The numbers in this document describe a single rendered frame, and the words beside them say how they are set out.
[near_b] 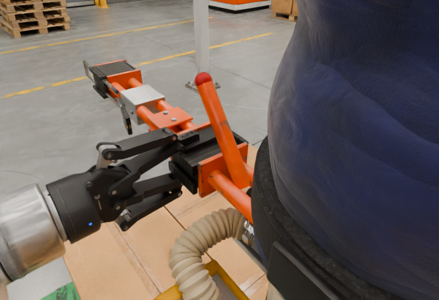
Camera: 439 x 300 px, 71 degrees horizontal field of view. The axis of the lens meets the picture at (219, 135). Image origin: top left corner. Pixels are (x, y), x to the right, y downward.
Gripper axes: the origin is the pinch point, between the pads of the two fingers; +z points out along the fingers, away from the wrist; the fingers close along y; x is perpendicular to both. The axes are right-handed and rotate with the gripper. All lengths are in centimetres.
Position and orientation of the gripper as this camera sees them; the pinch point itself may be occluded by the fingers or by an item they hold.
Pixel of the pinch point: (199, 151)
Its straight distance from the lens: 46.3
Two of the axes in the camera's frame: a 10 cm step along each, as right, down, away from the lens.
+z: 7.8, -3.3, 5.3
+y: 0.0, 8.5, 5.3
